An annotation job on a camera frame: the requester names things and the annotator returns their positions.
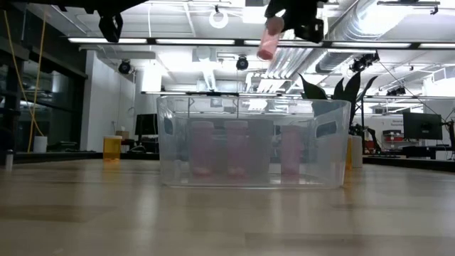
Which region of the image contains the black ceiling spotlight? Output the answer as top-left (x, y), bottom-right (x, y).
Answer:
top-left (117, 59), bottom-right (132, 75)
top-left (235, 55), bottom-right (250, 71)

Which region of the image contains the white cylinder bin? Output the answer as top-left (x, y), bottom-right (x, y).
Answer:
top-left (33, 135), bottom-right (48, 154)

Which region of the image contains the large orange pill bottle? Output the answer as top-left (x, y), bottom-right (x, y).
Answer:
top-left (102, 135), bottom-right (123, 163)

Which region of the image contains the black background desk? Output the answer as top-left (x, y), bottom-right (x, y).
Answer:
top-left (401, 144), bottom-right (455, 161)

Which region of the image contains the yellow extension cable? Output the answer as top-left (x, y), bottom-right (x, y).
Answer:
top-left (2, 9), bottom-right (49, 152)

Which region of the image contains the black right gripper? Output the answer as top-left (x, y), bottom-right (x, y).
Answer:
top-left (264, 0), bottom-right (325, 44)

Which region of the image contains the black ceiling camera rig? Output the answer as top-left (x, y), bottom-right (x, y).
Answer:
top-left (350, 51), bottom-right (380, 74)

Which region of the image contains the silver ventilation duct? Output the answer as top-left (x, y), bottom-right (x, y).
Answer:
top-left (269, 0), bottom-right (399, 79)

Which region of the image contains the white hanging ring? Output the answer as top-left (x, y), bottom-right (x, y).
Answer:
top-left (208, 7), bottom-right (230, 29)

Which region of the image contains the black computer monitor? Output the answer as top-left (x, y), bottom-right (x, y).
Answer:
top-left (402, 112), bottom-right (444, 141)
top-left (134, 113), bottom-right (159, 137)

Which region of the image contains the green snake plant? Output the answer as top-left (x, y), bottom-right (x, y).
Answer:
top-left (298, 70), bottom-right (380, 125)

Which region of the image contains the red equipment shelf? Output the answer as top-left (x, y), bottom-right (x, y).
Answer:
top-left (382, 129), bottom-right (405, 152)

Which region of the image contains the ceiling light strip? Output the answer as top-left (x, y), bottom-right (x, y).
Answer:
top-left (418, 42), bottom-right (455, 50)
top-left (332, 41), bottom-right (412, 49)
top-left (68, 37), bottom-right (148, 45)
top-left (155, 38), bottom-right (236, 46)

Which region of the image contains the white plant pot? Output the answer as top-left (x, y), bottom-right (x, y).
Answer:
top-left (350, 134), bottom-right (364, 169)

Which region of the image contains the clear plastic bin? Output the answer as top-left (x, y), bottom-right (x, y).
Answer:
top-left (156, 95), bottom-right (352, 189)

